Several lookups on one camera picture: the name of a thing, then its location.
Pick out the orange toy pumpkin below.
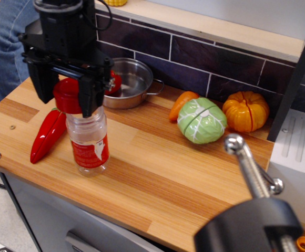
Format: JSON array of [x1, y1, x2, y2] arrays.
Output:
[[222, 91, 270, 132]]

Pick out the stainless steel pot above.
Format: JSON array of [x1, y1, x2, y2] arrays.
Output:
[[103, 58, 165, 109]]

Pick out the green toy cabbage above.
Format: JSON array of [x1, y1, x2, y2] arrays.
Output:
[[177, 98, 227, 144]]

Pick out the wooden shelf with dark frame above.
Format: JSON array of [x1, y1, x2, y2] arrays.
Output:
[[96, 1, 305, 140]]

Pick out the white toy sink drainboard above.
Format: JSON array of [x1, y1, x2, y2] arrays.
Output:
[[270, 109, 305, 173]]

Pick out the orange toy carrot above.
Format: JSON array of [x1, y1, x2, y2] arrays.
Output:
[[169, 91, 200, 122]]

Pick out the red plastic jar cap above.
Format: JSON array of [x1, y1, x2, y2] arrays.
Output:
[[53, 78, 82, 114]]

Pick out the clear plastic spice jar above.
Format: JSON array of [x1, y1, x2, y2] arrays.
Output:
[[66, 107, 110, 177]]

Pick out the grey drawer handle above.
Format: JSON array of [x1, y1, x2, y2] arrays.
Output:
[[65, 232, 100, 252]]

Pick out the red toy chili pepper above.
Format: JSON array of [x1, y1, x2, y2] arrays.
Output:
[[30, 108, 66, 164]]

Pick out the yellow toy corn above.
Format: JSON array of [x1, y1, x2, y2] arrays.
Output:
[[105, 0, 128, 7]]

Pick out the red toy strawberry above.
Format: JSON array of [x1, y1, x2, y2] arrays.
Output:
[[105, 70, 122, 96]]

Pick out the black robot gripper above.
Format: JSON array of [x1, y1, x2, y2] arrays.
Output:
[[18, 1, 114, 118]]

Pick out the person in blue jeans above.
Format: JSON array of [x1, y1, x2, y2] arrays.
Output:
[[0, 1, 39, 102]]

